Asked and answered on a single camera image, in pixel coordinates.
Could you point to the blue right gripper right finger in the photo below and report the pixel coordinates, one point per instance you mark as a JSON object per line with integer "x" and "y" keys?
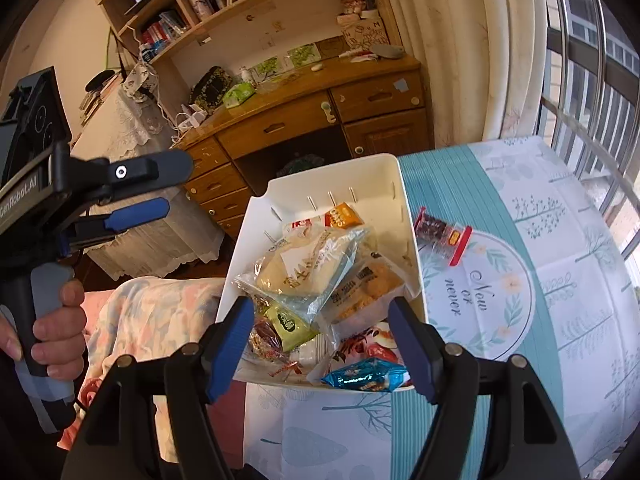
{"x": 418, "y": 347}

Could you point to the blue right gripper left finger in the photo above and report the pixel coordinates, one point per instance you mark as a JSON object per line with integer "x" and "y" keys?
{"x": 224, "y": 345}

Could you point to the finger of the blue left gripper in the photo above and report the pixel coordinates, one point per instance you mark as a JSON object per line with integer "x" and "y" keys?
{"x": 124, "y": 219}
{"x": 150, "y": 172}

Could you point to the blue foil candy pack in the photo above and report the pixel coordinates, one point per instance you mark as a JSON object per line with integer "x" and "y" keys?
{"x": 371, "y": 374}

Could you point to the green pineapple cake pack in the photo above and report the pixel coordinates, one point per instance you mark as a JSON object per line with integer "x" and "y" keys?
{"x": 292, "y": 330}

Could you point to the bread pack clear wrapper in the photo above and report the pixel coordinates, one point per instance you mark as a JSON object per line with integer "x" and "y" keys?
{"x": 303, "y": 268}

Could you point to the white orange oats bar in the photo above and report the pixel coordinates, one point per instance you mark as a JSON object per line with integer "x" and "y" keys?
{"x": 341, "y": 216}

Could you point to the red white snack bag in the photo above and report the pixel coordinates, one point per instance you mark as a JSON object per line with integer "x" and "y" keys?
{"x": 376, "y": 341}

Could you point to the clear bag orange cookies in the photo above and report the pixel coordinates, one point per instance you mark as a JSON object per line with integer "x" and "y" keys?
{"x": 363, "y": 297}

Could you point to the clear pack yellow crackers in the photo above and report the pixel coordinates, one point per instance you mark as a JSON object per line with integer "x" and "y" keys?
{"x": 302, "y": 224}

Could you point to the person left hand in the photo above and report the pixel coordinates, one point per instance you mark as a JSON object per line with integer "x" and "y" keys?
{"x": 61, "y": 342}

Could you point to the lace covered cabinet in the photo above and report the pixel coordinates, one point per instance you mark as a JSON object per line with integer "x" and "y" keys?
{"x": 135, "y": 138}

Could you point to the pastel floral blanket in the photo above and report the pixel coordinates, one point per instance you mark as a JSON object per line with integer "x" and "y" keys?
{"x": 150, "y": 318}

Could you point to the red dates zip bag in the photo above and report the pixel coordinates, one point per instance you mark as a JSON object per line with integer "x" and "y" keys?
{"x": 447, "y": 239}

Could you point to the black floral bag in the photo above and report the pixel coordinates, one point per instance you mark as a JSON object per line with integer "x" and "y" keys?
{"x": 208, "y": 93}

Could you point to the leaf print tablecloth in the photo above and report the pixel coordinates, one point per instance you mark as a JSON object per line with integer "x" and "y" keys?
{"x": 542, "y": 277}

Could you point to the green tissue pack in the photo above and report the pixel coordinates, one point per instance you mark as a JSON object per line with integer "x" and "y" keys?
{"x": 238, "y": 94}

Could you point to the wooden desk with drawers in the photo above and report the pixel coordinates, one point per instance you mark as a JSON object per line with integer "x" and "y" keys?
{"x": 345, "y": 110}

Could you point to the wooden bookshelf hutch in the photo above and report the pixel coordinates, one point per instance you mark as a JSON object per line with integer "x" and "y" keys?
{"x": 195, "y": 35}

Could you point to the white plastic storage bin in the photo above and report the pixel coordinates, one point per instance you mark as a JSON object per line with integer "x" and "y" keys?
{"x": 373, "y": 187}

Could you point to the metal window bars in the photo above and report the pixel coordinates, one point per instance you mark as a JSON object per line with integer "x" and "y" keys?
{"x": 589, "y": 111}

